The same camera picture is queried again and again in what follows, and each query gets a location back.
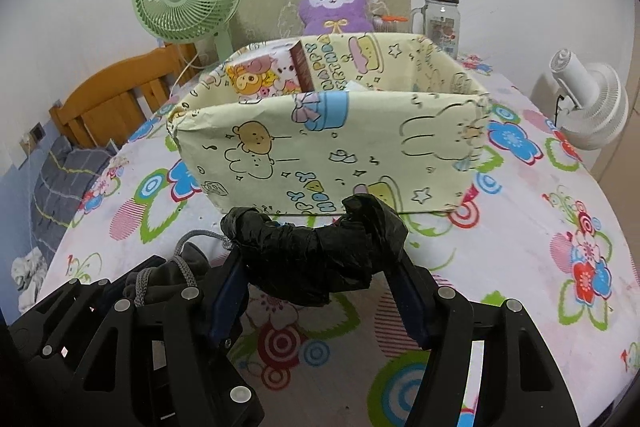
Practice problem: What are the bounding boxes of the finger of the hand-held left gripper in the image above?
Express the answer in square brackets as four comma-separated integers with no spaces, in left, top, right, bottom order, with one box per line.
[37,256,168,324]
[220,376,266,427]

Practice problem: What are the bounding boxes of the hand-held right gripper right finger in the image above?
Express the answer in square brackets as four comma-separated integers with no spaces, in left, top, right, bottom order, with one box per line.
[386,254,584,427]

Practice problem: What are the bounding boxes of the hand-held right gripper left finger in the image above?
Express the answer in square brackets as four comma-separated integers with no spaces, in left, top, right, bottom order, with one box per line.
[59,252,250,427]

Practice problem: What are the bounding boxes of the grey drawstring cloth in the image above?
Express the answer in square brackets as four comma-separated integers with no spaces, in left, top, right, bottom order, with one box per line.
[122,229,236,313]

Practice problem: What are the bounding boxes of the black plastic bag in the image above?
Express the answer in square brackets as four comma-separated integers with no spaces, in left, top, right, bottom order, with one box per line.
[220,194,410,308]

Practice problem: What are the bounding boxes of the yellow cartoon paper storage box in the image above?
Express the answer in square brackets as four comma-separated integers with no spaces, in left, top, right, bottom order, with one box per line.
[167,32,493,218]

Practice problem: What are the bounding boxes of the white crumpled cloth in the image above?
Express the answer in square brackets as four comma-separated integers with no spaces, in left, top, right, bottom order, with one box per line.
[11,249,51,313]

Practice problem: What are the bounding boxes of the grey plaid blanket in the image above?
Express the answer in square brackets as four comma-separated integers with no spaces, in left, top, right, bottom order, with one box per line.
[30,134,121,258]

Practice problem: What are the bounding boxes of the floral tablecloth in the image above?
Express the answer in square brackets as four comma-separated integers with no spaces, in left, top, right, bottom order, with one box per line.
[37,52,640,427]

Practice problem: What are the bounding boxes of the wooden bed headboard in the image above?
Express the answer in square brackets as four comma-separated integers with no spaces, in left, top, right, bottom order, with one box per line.
[49,42,201,150]

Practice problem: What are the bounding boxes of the white fan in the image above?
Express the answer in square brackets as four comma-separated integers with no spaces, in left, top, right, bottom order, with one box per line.
[531,48,630,151]

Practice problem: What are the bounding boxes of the glass jar mug green lid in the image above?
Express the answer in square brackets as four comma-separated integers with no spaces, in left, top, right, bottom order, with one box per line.
[410,0,461,60]

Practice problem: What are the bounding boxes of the white fan cable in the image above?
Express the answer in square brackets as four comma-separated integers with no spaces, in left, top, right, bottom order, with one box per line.
[170,52,201,100]

